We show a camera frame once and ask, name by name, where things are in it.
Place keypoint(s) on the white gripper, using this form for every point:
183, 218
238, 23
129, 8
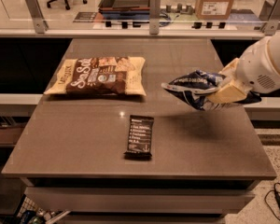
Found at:
258, 66

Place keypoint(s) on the blue chip bag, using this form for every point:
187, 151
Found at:
193, 89

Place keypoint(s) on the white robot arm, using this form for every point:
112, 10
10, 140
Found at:
255, 72

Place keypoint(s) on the black rxbar chocolate bar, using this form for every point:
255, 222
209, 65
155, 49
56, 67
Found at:
140, 137

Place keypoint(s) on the brown sea salt chip bag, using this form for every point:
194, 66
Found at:
100, 75

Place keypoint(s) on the cardboard box with label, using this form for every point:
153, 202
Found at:
213, 9

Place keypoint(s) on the brown table drawer front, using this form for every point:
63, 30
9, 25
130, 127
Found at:
150, 201

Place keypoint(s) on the right metal glass bracket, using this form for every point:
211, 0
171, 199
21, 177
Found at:
270, 15

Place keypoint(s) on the metal glass bracket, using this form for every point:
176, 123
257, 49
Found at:
270, 15
154, 16
38, 19

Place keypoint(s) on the middle metal glass bracket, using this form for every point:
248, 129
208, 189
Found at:
154, 16

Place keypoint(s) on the left metal glass bracket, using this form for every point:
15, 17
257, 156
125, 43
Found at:
38, 19

